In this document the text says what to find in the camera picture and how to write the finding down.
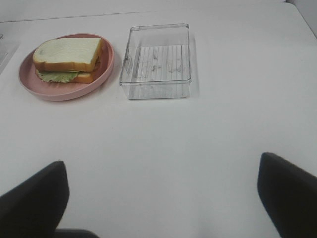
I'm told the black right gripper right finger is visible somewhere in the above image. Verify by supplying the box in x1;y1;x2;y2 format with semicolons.
257;152;317;238

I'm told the clear left bread tray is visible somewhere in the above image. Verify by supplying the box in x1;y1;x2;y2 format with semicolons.
0;33;20;74

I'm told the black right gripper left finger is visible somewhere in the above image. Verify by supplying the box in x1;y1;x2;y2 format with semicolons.
0;161;69;238

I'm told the clear right ingredient tray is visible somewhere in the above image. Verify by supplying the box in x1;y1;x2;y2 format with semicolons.
119;23;191;100

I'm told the green lettuce leaf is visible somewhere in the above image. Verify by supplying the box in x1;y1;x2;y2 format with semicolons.
35;69;79;83

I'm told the pink round plate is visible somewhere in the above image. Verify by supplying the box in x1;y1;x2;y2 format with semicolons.
18;36;114;101

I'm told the white bread slice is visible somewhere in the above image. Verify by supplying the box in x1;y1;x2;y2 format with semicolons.
70;72;95;83

